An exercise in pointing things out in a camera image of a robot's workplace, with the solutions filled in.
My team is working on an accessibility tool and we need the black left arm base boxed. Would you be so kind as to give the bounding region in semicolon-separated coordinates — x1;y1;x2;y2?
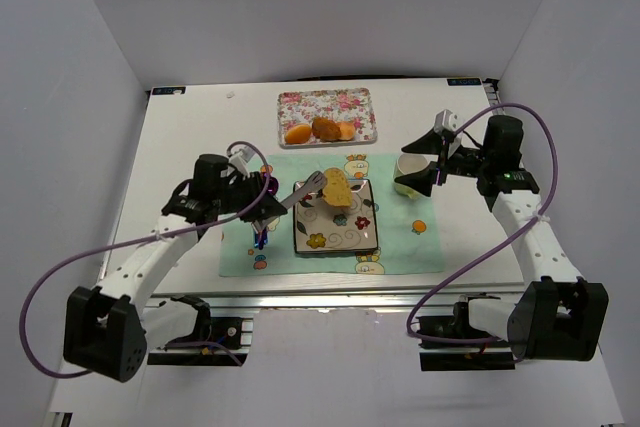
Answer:
147;295;252;367

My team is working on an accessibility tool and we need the light green placemat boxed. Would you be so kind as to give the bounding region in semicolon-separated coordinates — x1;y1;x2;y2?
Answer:
219;154;445;277

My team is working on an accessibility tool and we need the iridescent purple spoon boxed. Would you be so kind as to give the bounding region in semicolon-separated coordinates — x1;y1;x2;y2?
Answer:
257;174;279;250

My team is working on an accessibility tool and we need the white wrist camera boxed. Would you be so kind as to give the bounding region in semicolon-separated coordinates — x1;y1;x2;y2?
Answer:
433;109;461;158
227;144;255;177

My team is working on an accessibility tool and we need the yellow bread slice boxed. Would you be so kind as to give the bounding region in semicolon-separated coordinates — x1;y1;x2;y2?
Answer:
322;167;352;208

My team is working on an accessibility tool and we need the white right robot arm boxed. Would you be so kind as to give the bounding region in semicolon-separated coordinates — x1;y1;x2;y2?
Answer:
395;110;609;362

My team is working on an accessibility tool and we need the yellow mug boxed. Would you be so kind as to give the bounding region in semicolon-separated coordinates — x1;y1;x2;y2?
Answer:
393;153;429;200

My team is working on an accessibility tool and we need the brown crusty bread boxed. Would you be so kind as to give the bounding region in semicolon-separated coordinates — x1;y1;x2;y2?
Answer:
311;117;342;142

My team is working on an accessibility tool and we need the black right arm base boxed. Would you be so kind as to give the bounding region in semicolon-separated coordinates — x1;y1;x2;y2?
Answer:
410;302;517;372

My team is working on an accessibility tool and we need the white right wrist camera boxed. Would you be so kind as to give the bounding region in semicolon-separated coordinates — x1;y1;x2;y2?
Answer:
433;109;461;158

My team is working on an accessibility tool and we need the orange bun right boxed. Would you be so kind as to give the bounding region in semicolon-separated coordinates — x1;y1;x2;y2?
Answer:
337;121;356;142

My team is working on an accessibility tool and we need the floral serving tray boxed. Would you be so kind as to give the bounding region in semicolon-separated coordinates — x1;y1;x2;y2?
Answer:
276;87;378;148

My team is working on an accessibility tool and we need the orange round bun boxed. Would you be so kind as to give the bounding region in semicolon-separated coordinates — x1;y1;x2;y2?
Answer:
284;124;312;145

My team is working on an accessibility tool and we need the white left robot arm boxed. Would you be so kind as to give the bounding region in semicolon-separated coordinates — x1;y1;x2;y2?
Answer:
63;152;327;382

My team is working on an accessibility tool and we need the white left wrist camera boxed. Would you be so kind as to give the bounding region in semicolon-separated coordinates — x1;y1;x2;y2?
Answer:
227;144;255;177

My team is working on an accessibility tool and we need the iridescent blue knife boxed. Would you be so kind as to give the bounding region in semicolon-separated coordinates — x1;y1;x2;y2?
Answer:
254;229;268;250

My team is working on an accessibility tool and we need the square floral plate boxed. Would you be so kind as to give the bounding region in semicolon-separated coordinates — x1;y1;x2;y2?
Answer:
293;179;379;256

